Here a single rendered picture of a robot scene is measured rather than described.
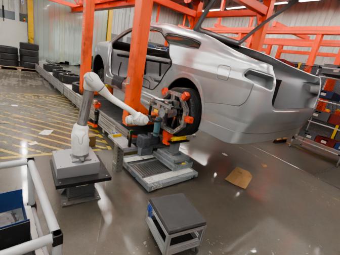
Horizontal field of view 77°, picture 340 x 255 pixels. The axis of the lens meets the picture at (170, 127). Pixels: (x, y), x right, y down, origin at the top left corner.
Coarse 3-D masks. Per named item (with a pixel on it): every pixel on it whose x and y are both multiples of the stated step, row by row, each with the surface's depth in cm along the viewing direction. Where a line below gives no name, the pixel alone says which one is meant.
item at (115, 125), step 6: (78, 96) 474; (78, 102) 479; (102, 114) 383; (108, 120) 366; (114, 120) 354; (114, 126) 347; (120, 126) 332; (114, 132) 348; (120, 132) 335; (126, 132) 319; (126, 138) 319
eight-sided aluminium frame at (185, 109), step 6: (168, 90) 283; (162, 96) 293; (168, 96) 291; (180, 96) 266; (162, 102) 302; (186, 102) 267; (186, 108) 262; (186, 114) 266; (162, 120) 304; (162, 126) 297; (180, 126) 270; (174, 132) 280
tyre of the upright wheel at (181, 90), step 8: (176, 88) 283; (184, 88) 281; (192, 96) 270; (192, 104) 264; (200, 104) 273; (192, 112) 264; (200, 112) 273; (200, 120) 276; (184, 128) 277; (192, 128) 275
